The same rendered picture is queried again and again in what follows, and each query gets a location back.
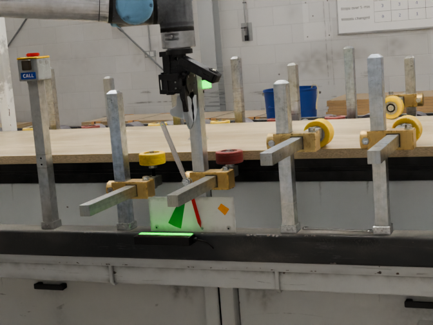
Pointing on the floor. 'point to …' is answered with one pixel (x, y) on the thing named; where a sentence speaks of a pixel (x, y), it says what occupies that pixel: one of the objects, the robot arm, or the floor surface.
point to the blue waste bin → (307, 102)
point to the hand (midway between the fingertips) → (192, 124)
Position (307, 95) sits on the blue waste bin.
